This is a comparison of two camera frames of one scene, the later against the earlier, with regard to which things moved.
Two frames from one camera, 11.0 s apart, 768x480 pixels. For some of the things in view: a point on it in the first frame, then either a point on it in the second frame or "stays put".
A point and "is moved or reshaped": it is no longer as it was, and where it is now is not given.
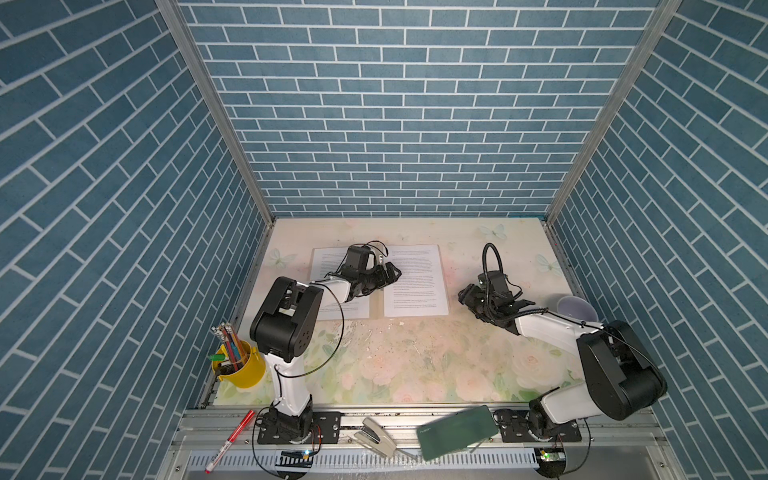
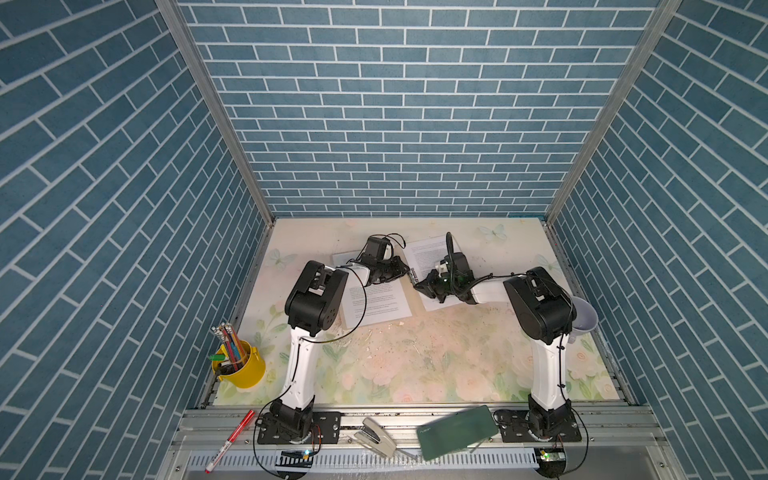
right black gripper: x=468 y=295 → x=428 y=286
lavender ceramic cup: x=577 y=308 stays put
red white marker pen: x=239 y=431 stays put
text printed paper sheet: x=324 y=262 is moved or reshaped
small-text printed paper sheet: x=420 y=289 is moved or reshaped
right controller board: x=551 y=461 stays put
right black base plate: x=518 y=426 stays put
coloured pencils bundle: x=235 y=349 stays put
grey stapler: x=374 y=436 stays put
